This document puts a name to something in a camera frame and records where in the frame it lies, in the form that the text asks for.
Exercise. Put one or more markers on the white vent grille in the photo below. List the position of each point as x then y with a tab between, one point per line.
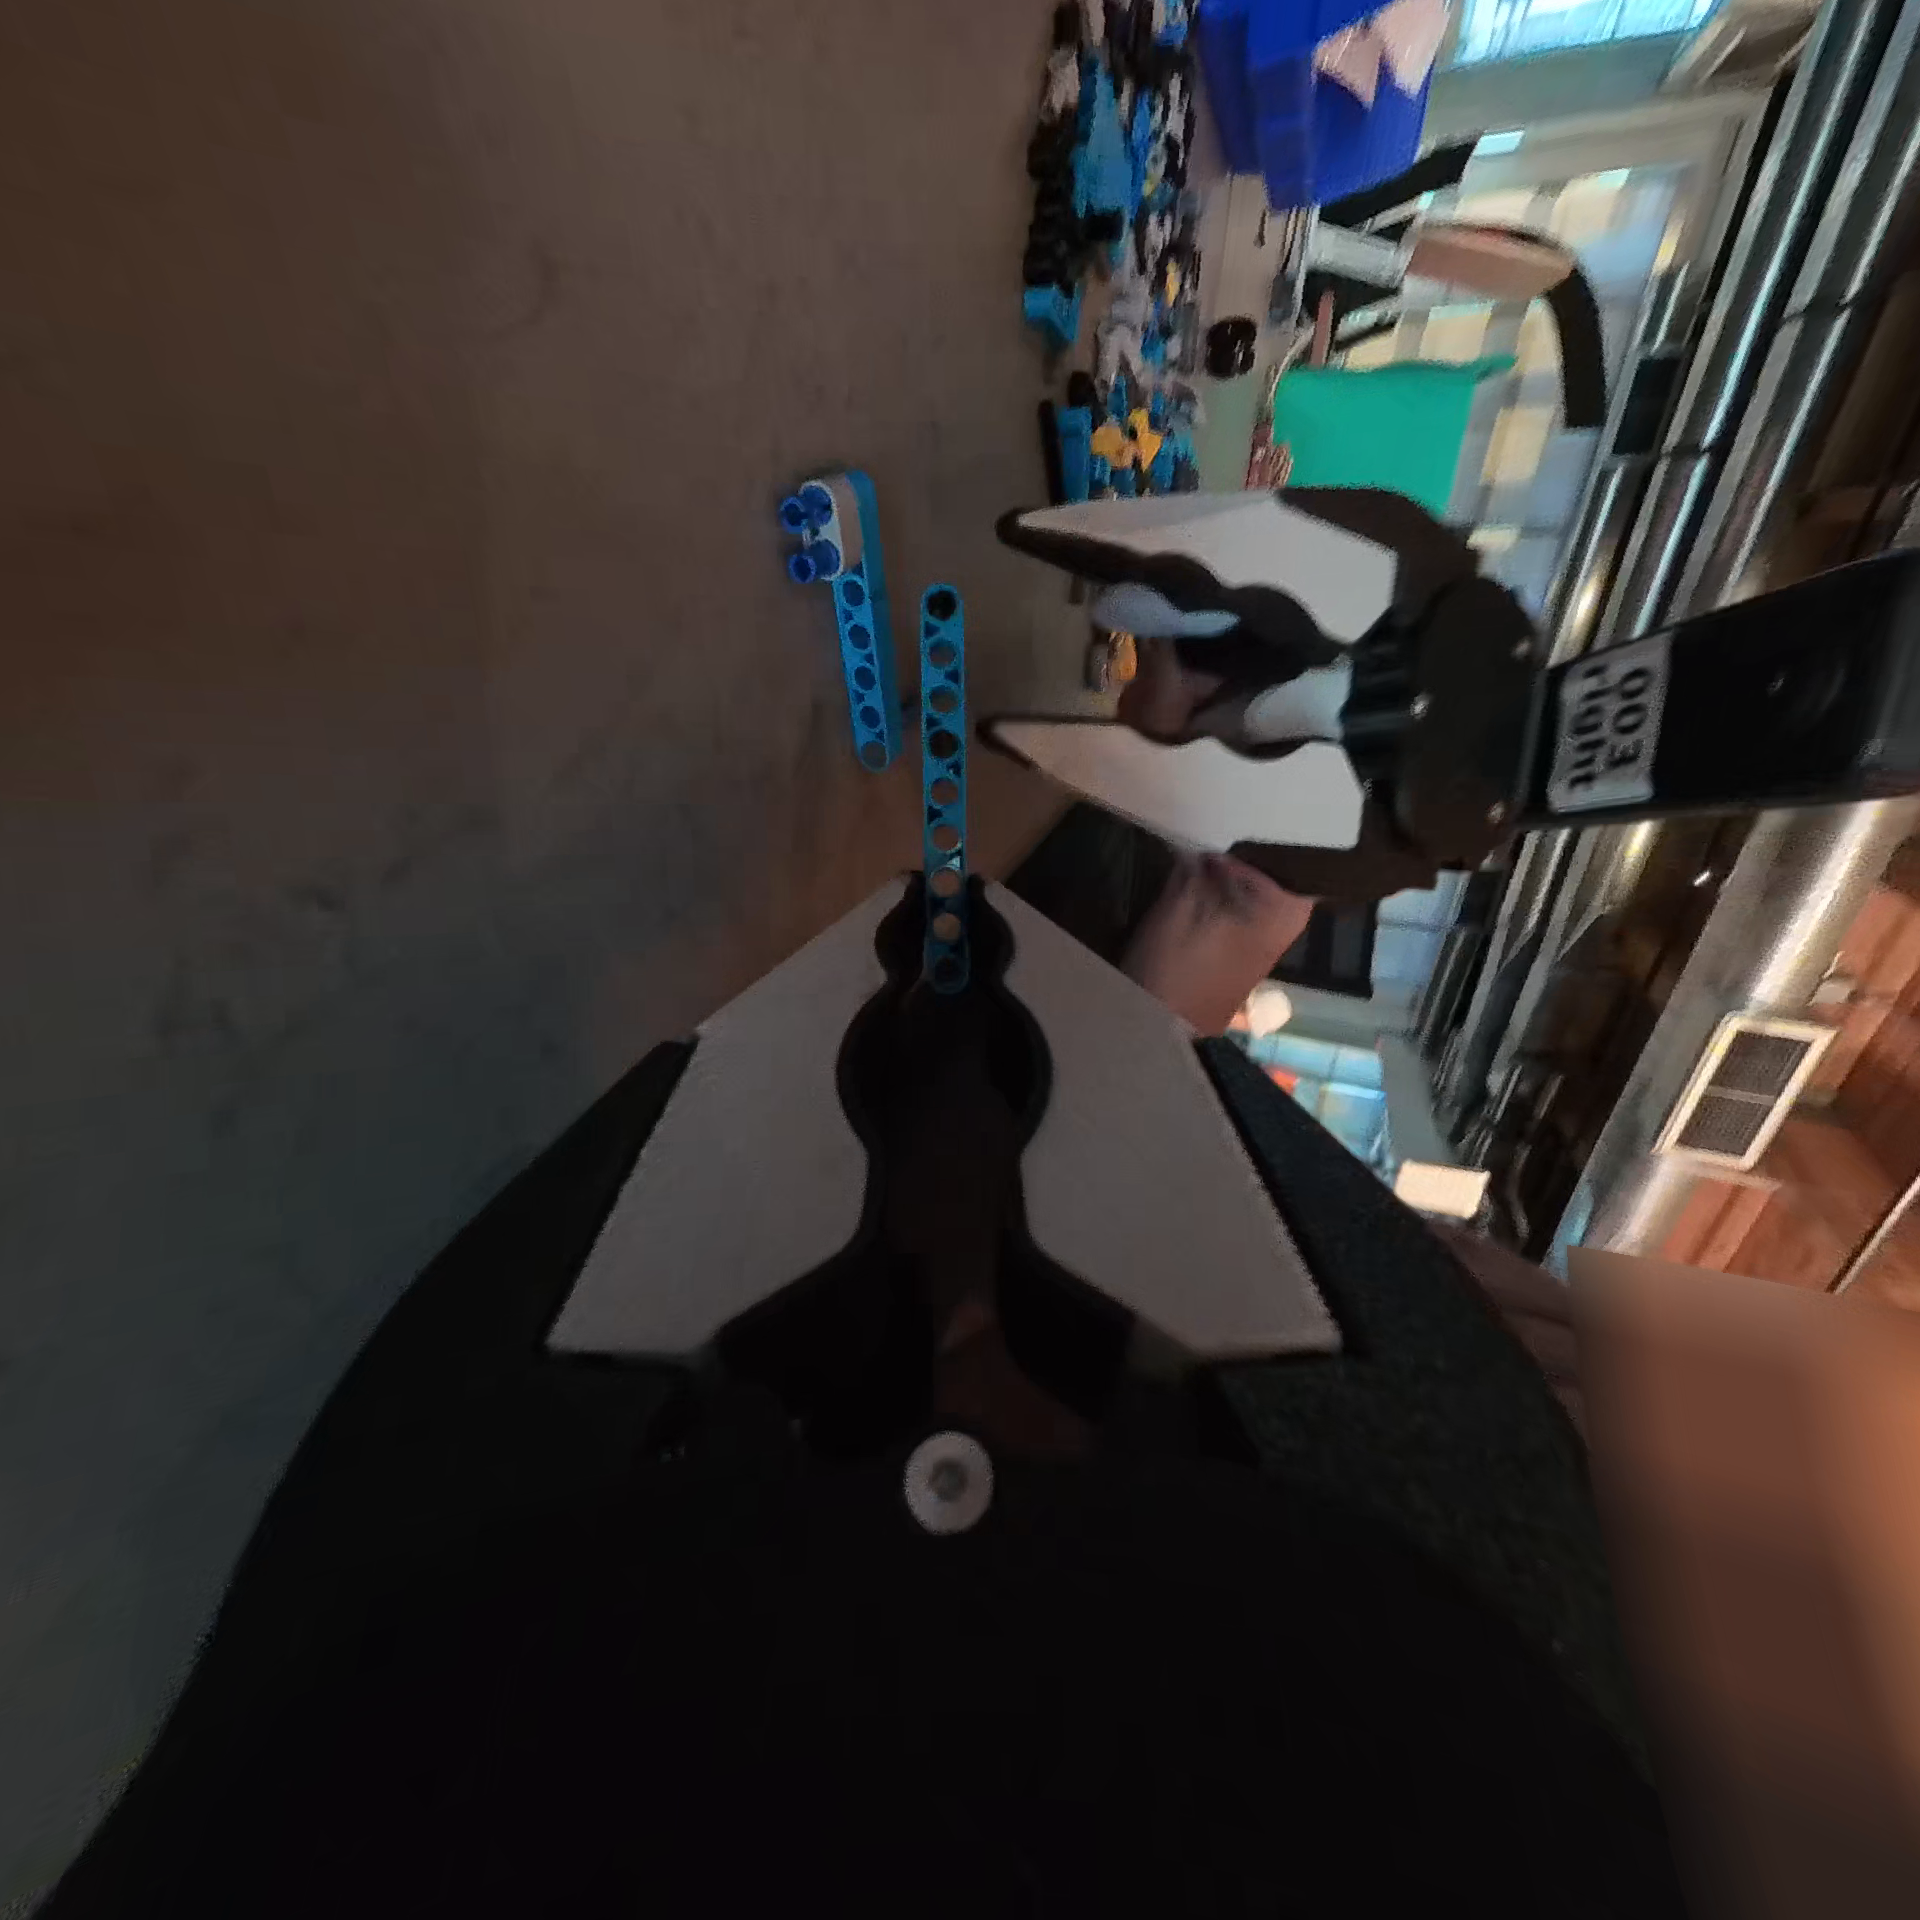
1747	1089

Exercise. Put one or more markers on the pile of small building bricks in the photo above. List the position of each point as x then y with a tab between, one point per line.
1095	148

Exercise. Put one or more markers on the blue plastic bin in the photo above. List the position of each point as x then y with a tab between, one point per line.
1306	89

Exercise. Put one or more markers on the long blue perforated beam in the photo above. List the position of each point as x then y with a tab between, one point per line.
941	751

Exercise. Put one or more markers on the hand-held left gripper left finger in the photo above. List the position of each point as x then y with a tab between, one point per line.
704	1185

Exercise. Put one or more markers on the teal plastic panel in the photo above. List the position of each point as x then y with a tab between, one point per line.
1380	435

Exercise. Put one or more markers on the silver ventilation duct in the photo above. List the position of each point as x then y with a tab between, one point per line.
1816	884

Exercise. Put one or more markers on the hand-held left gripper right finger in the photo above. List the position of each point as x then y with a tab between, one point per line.
1171	1185

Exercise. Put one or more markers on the grey desk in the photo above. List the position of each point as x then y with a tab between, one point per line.
375	599

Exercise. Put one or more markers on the short blue beam with pins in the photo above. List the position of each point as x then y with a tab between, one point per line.
865	644

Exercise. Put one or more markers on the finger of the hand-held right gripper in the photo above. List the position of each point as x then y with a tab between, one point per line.
1231	546
1200	786

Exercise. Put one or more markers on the person's right hand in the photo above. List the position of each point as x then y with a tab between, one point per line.
1215	945

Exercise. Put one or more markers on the small black wheel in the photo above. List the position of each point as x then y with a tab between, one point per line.
1231	345

